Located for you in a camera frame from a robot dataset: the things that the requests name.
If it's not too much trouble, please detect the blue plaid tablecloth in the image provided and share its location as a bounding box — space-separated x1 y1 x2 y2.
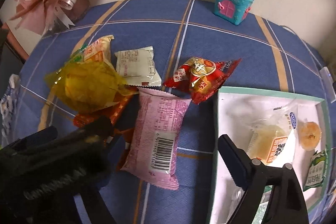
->
13 0 326 223

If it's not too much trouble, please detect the yellow jelly cup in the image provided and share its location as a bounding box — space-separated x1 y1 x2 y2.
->
298 122 322 151

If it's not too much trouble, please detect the red candy bag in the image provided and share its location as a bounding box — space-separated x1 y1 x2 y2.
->
163 57 241 105

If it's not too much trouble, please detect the pink snack packet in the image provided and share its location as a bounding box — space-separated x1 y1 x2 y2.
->
121 88 191 190

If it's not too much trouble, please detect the green biscuit pack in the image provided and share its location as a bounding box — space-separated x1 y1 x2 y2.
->
303 149 329 192

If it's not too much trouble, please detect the yellow transparent snack bag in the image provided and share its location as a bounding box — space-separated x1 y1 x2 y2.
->
45 61 138 114

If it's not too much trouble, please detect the clear round cake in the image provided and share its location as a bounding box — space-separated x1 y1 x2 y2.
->
236 100 298 167

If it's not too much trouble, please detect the orange patterned snack packet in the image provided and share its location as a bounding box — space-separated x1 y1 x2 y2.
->
73 86 138 128

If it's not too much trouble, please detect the pale green brick-pattern packet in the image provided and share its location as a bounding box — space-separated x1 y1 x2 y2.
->
231 184 274 224

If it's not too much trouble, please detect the orange white snack packet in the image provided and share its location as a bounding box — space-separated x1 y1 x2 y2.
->
70 35 114 67

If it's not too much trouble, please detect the white tray teal rim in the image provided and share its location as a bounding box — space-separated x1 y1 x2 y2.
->
206 86 333 223

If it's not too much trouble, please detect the teal toy house box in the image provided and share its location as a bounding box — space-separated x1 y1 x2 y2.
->
214 0 254 26

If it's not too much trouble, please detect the crumpled blue white wrapper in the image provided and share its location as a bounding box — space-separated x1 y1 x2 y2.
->
1 74 21 148

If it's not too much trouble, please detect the dark red snack bar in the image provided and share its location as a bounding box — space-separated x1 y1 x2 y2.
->
105 128 134 172

